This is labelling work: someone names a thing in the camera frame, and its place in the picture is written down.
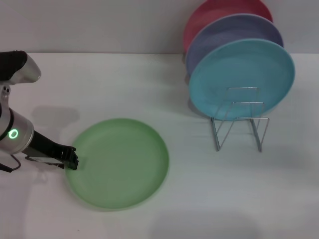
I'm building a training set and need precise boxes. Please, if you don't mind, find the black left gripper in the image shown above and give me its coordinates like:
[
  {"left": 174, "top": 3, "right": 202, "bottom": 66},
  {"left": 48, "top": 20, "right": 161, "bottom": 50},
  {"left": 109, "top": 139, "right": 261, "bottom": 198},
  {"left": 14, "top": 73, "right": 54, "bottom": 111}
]
[{"left": 24, "top": 129, "right": 80, "bottom": 171}]

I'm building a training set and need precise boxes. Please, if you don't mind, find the green round plate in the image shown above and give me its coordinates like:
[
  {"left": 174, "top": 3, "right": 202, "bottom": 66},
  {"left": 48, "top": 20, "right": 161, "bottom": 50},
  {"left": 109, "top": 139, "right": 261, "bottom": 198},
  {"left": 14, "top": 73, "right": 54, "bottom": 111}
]
[{"left": 65, "top": 118, "right": 170, "bottom": 212}]

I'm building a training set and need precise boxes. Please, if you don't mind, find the light blue round plate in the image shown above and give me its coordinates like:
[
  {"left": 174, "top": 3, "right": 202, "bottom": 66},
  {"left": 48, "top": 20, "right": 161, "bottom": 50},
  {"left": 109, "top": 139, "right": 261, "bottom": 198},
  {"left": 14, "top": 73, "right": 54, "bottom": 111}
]
[{"left": 188, "top": 38, "right": 297, "bottom": 122}]

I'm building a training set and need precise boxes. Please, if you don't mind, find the red round plate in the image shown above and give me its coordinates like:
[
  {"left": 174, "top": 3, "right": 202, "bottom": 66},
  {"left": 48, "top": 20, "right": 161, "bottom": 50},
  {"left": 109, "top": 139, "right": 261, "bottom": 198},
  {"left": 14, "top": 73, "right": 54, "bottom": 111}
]
[{"left": 183, "top": 0, "right": 274, "bottom": 54}]

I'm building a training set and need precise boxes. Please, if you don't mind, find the purple round plate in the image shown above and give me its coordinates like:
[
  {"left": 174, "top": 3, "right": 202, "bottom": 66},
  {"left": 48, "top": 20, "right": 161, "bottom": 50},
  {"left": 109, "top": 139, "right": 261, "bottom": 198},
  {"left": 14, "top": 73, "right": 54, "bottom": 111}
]
[{"left": 185, "top": 13, "right": 284, "bottom": 78}]

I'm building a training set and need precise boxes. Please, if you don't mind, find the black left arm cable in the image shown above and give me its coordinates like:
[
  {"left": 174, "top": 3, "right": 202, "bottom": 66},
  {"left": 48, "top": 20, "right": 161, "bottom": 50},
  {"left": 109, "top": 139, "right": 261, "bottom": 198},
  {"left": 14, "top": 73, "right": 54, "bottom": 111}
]
[{"left": 0, "top": 153, "right": 21, "bottom": 173}]

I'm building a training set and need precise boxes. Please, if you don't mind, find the silver wire plate rack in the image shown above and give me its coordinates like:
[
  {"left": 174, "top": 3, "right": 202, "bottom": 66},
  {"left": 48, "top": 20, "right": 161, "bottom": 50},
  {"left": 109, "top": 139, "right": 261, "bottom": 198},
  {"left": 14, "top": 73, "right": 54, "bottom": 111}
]
[{"left": 210, "top": 86, "right": 270, "bottom": 153}]

